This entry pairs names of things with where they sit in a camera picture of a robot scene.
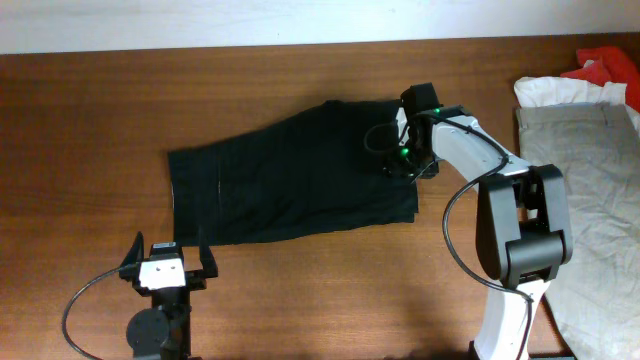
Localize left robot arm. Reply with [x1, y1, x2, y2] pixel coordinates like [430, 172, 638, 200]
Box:
[118, 230, 218, 360]

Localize grey khaki shorts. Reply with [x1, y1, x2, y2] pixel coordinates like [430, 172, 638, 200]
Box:
[516, 104, 639, 359]

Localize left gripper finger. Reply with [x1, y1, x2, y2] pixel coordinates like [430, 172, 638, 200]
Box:
[198, 226, 218, 278]
[120, 231, 144, 270]

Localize red cloth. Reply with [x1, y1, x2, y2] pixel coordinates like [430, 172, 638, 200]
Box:
[561, 46, 639, 111]

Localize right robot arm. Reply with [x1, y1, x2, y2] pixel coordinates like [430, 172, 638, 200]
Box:
[389, 106, 573, 360]

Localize black shorts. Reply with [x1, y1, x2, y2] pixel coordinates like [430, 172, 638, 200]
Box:
[168, 100, 419, 246]

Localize white cloth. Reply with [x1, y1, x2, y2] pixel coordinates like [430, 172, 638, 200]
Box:
[514, 76, 639, 133]

